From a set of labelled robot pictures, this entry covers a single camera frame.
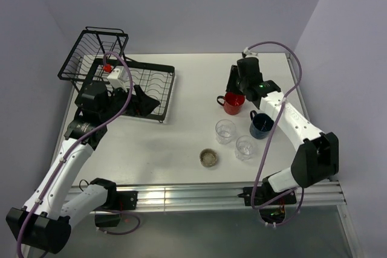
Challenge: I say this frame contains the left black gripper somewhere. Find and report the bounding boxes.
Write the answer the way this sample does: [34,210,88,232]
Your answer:
[100,82,159,122]

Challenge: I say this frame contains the red mug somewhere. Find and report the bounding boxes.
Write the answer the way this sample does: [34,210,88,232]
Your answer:
[216,92,245,115]

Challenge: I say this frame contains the clear plastic cup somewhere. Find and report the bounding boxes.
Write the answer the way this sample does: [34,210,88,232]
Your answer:
[215,119,236,144]
[235,135,256,161]

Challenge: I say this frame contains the dark blue mug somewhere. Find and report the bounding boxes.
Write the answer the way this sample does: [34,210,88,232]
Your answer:
[249,110,274,140]

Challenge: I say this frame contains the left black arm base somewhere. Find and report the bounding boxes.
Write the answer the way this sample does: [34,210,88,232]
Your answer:
[94,191,138,228]

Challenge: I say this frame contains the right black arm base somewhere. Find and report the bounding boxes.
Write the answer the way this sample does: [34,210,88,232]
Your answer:
[238,185,297,206]

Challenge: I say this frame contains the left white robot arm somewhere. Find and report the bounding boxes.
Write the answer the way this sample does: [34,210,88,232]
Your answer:
[6,82,160,257]

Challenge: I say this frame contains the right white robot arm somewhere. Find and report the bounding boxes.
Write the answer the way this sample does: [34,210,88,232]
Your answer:
[226,57,339,205]

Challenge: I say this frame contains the small brown round lid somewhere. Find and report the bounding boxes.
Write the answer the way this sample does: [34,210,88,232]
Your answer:
[200,148,218,168]

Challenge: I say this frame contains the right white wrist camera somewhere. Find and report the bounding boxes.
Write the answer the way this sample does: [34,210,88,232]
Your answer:
[241,47,258,58]

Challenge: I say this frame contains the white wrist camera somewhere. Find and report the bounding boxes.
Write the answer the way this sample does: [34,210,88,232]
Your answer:
[241,47,258,58]
[107,67,128,90]

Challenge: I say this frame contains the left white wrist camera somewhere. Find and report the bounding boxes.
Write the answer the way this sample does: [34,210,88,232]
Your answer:
[107,67,128,90]

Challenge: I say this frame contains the black wire dish rack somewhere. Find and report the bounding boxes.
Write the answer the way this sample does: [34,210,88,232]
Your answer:
[58,27,175,123]

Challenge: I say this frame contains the aluminium mounting rail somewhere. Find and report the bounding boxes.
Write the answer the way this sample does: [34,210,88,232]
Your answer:
[27,179,346,213]

